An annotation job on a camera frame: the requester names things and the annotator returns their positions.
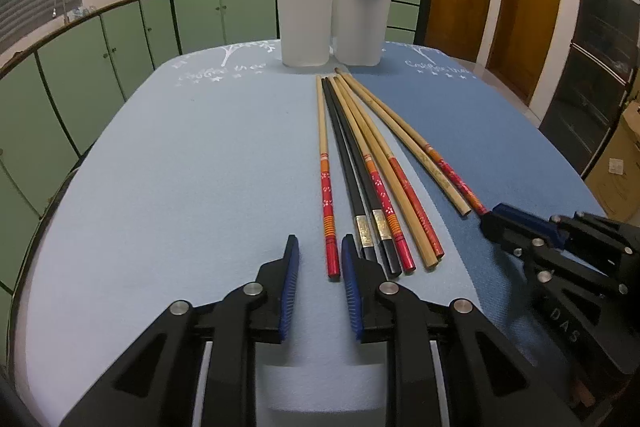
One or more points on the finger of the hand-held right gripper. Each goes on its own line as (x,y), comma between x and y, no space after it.
(530,219)
(502,232)

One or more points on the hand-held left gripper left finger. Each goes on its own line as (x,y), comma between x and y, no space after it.
(289,292)

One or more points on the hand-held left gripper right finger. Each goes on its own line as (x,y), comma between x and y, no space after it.
(351,294)

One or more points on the red-ended bamboo chopstick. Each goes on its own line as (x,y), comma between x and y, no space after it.
(407,187)
(385,202)
(464,189)

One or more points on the plain bamboo chopstick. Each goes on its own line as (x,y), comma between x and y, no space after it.
(410,217)
(448,192)

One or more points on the black chopstick with gold band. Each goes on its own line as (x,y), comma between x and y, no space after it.
(357,207)
(374,207)

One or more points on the red and black utensils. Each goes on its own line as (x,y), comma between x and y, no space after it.
(325,187)

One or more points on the white double utensil holder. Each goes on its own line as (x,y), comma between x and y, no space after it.
(305,22)

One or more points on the cardboard box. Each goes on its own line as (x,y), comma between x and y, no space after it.
(617,167)

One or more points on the dark blue table mat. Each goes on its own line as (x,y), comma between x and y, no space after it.
(475,117)

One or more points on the light blue table mat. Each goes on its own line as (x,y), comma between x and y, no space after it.
(200,182)

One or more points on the black cabinet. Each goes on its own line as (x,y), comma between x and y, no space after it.
(595,72)

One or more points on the plain wooden door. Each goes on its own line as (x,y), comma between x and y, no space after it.
(530,7)

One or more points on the green base cabinets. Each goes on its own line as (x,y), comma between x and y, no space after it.
(125,42)

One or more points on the small plastic bottles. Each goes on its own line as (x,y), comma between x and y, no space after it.
(82,10)

